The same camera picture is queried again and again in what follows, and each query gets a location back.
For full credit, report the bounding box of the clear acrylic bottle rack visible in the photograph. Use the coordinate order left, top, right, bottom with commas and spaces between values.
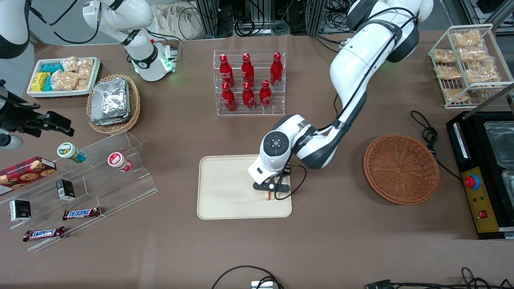
213, 49, 286, 117

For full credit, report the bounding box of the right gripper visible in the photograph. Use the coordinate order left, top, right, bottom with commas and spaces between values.
0, 108, 75, 138

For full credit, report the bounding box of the white plastic bin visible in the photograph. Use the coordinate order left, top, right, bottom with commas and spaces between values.
27, 57, 101, 99

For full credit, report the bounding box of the red strawberry yogurt cup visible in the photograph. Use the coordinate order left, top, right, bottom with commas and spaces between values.
107, 152, 133, 172

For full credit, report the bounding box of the grey metal lid frame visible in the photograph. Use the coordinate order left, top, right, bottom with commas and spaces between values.
467, 82, 514, 112

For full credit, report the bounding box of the red tartan cookie box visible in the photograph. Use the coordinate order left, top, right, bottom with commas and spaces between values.
0, 156, 57, 196

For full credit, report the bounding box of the small dark green carton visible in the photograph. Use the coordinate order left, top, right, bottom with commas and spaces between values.
9, 199, 32, 222
56, 179, 76, 201

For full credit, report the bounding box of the yellow snack packet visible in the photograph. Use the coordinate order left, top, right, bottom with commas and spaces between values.
31, 72, 51, 92

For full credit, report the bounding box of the brown Snickers bar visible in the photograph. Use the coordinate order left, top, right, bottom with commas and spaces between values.
62, 206, 102, 221
23, 226, 66, 242

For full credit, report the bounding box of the clear acrylic stepped shelf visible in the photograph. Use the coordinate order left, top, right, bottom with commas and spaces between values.
0, 130, 158, 252

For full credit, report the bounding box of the black power cable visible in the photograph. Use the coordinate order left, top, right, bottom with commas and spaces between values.
410, 110, 462, 181

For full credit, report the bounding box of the brown round wicker basket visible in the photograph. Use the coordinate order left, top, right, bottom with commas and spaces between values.
363, 134, 440, 205

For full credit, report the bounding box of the aluminium frame rack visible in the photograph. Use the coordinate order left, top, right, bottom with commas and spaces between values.
440, 0, 514, 28
195, 0, 350, 37

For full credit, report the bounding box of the black camera cable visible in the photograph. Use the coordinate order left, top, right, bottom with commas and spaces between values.
274, 164, 308, 201

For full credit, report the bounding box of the light oval wicker basket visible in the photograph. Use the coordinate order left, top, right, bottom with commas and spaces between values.
86, 74, 141, 135

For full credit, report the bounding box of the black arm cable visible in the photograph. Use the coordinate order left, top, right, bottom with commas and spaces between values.
333, 8, 422, 133
30, 0, 101, 45

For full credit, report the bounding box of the white wire rack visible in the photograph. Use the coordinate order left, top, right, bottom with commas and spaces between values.
428, 24, 514, 110

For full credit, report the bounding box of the red cola bottle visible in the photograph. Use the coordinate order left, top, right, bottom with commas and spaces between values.
222, 82, 237, 112
219, 54, 235, 87
270, 52, 282, 86
242, 81, 255, 111
259, 80, 272, 110
241, 53, 255, 85

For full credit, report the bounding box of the white cloth bag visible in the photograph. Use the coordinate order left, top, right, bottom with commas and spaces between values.
152, 4, 206, 41

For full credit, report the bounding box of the cream plastic tray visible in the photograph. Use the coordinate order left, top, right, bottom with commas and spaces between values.
196, 155, 293, 220

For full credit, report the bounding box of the green sunflower lid cup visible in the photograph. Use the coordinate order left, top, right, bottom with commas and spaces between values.
57, 142, 87, 163

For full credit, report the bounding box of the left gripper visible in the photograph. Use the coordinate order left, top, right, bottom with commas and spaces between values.
248, 155, 291, 200

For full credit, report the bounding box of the black sealing machine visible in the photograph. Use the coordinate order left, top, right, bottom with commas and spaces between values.
446, 106, 514, 240

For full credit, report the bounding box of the steel food pan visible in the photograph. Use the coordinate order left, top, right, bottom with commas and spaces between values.
484, 120, 514, 168
502, 169, 514, 209

